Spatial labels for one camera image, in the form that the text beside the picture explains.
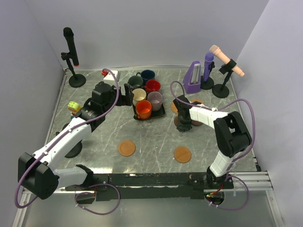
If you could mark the colourful toy block figure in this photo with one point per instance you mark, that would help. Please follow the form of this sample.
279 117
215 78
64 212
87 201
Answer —
73 107

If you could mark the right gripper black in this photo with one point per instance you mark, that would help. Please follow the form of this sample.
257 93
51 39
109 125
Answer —
186 127

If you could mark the light wood coaster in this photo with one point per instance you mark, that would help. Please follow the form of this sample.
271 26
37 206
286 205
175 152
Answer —
182 154
126 148

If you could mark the purple microphone black stand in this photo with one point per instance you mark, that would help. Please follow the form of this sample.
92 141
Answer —
209 83

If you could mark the red mug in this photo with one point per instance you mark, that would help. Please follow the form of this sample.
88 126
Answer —
152 85

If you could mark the blue mug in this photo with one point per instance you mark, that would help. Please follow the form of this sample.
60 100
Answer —
146 75

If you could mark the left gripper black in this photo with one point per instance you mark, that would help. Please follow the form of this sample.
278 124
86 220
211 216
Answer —
126 100

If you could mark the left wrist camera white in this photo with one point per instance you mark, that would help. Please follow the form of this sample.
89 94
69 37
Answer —
108 76

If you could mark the left black microphone stand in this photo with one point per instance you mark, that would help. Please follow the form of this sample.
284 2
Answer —
76 80

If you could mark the lilac mug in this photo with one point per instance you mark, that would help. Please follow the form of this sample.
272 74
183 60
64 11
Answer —
155 98

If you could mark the black serving tray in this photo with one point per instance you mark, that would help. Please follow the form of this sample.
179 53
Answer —
154 114

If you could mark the purple metronome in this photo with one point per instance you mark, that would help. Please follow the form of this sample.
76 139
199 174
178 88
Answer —
192 78

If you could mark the orange mug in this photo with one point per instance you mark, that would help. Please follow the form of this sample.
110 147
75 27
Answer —
143 109

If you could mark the black round stand base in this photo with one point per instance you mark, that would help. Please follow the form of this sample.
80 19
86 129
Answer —
74 151

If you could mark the woven rattan coaster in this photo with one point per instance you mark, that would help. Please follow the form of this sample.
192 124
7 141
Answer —
196 101
174 108

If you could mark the dark green mug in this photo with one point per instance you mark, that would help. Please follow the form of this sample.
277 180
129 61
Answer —
135 82

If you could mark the cream mug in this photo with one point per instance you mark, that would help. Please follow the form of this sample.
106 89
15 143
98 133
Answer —
139 94

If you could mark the dark wood coaster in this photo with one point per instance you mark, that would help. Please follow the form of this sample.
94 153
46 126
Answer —
176 121
196 123

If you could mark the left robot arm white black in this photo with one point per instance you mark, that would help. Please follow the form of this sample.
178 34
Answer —
39 173

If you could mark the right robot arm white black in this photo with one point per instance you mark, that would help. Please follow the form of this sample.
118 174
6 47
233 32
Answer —
232 135

